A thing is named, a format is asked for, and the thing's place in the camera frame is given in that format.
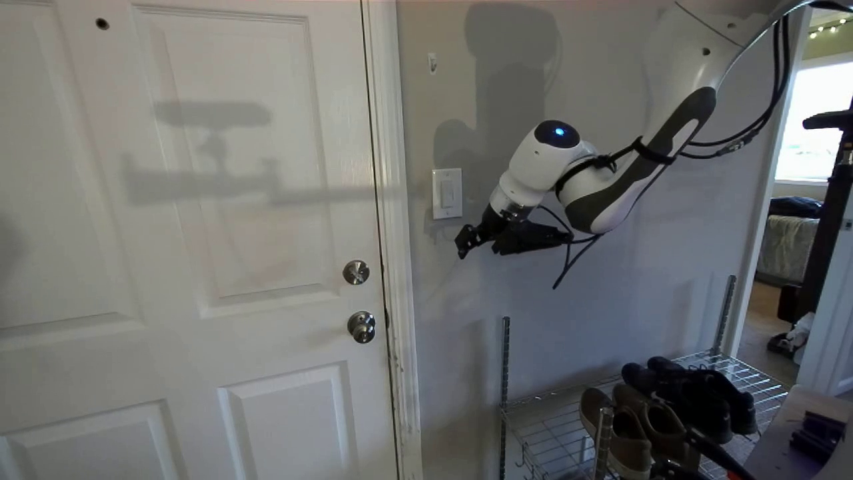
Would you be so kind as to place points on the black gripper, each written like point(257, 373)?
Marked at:
point(510, 232)

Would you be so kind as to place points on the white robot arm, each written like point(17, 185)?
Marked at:
point(565, 189)

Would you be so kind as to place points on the silver deadbolt lock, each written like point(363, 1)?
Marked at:
point(355, 272)

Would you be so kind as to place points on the silver door knob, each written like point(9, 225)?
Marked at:
point(361, 325)

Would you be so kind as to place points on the tan suede shoe outer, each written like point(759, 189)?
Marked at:
point(629, 442)

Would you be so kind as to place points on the tan suede shoe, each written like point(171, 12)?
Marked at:
point(629, 442)
point(662, 425)

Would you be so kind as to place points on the black Nike sneaker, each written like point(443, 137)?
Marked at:
point(697, 402)

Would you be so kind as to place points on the black sneaker outer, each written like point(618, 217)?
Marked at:
point(742, 402)

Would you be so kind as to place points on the tan suede shoe inner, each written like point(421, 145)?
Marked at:
point(662, 425)

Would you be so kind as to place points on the bed with dark bedding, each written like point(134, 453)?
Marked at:
point(790, 229)

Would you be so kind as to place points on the black stand pole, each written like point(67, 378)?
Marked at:
point(834, 209)

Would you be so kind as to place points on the white panel door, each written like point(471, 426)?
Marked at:
point(179, 189)

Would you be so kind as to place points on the small black box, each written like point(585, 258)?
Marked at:
point(818, 436)

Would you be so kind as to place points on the white wall light switch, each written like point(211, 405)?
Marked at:
point(446, 192)

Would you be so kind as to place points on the silver wire shoe rack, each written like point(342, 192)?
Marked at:
point(549, 441)

